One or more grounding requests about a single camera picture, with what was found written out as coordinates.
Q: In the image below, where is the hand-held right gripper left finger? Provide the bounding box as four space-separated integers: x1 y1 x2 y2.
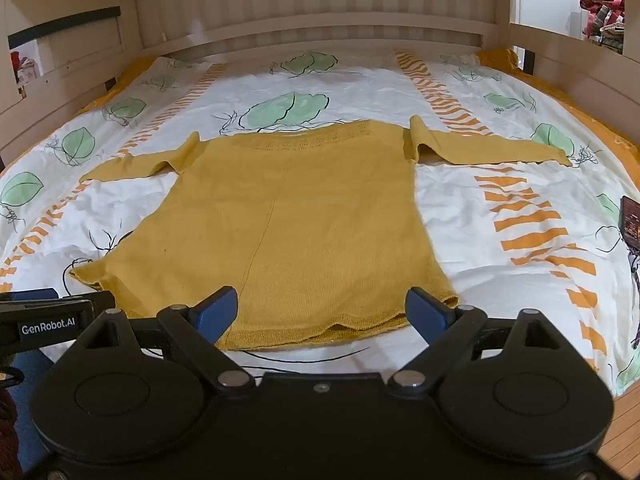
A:
80 286 256 392

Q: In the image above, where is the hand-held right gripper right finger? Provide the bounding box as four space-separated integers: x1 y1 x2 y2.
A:
387 287 563 391

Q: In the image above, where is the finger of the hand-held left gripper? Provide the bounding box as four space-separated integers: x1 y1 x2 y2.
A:
0 287 59 306

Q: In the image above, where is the yellow knit sweater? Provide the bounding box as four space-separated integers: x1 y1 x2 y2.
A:
69 116 573 352

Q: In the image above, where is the person's left forearm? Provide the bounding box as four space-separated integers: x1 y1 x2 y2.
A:
0 385 23 480

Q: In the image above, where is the colourful clothes pile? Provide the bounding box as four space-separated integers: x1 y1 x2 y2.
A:
579 0 626 55

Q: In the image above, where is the blue cloth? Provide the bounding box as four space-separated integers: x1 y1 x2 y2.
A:
10 350 56 461

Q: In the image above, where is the leaf printed white bed sheet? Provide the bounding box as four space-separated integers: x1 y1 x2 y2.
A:
0 47 640 396

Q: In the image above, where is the red floral cloth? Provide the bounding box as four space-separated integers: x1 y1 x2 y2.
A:
10 50 41 98

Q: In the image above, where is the black cable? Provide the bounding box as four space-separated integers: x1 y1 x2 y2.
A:
627 252 640 351

